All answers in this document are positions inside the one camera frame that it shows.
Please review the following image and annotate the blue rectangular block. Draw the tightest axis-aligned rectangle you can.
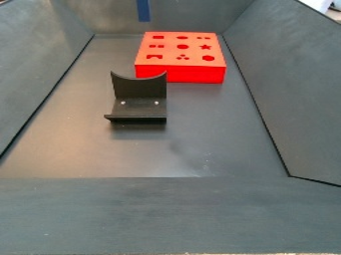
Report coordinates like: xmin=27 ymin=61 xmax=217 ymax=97
xmin=136 ymin=0 xmax=151 ymax=22

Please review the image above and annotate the red shape-sorting board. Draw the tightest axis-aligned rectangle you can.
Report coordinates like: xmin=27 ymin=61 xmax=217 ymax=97
xmin=135 ymin=31 xmax=226 ymax=84

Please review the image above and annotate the black curved holder stand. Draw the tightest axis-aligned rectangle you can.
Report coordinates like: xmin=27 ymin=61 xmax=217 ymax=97
xmin=104 ymin=73 xmax=167 ymax=123

